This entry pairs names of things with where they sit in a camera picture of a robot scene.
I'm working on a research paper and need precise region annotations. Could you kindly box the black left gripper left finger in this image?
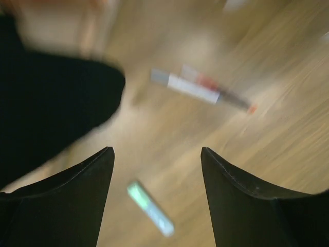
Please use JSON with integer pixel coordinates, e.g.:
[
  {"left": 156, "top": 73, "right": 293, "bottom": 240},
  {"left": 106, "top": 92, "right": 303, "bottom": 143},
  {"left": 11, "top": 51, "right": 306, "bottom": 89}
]
[{"left": 1, "top": 147, "right": 115, "bottom": 247}]

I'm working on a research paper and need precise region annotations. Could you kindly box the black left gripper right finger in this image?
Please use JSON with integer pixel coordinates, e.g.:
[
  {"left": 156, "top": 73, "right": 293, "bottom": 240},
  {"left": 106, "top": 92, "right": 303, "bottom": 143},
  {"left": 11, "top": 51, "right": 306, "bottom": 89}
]
[{"left": 200, "top": 147, "right": 328, "bottom": 246}]

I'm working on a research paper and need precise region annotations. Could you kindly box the green transparent highlighter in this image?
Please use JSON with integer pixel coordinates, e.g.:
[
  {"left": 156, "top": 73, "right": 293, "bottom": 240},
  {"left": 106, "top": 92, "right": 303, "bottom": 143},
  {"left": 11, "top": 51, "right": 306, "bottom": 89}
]
[{"left": 127, "top": 181, "right": 175, "bottom": 237}]

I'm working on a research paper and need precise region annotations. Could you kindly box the white marker grey cap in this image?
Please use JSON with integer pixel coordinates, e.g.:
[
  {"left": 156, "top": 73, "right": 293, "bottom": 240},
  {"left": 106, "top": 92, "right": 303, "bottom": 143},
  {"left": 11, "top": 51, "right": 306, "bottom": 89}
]
[{"left": 151, "top": 69, "right": 220, "bottom": 104}]

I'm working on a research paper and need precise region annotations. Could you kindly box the red transparent pen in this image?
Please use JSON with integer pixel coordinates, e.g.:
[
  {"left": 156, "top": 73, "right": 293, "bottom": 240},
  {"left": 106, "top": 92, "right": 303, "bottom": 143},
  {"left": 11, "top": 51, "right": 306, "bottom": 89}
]
[{"left": 180, "top": 64, "right": 257, "bottom": 114}]

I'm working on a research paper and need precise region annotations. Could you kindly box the white three-drawer organizer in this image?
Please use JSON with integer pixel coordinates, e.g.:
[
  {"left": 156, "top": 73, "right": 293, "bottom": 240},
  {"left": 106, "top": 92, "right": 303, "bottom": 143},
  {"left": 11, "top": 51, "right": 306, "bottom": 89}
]
[{"left": 223, "top": 0, "right": 249, "bottom": 12}]

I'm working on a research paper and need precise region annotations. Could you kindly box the black garment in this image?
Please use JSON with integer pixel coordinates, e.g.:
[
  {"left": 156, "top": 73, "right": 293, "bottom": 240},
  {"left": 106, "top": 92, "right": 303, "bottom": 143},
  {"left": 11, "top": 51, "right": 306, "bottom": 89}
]
[{"left": 1, "top": 15, "right": 125, "bottom": 188}]

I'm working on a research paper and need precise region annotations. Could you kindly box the wooden clothes rack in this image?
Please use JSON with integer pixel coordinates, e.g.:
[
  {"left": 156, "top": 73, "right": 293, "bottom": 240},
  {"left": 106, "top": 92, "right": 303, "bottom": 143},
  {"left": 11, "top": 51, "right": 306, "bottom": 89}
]
[{"left": 18, "top": 1, "right": 122, "bottom": 60}]

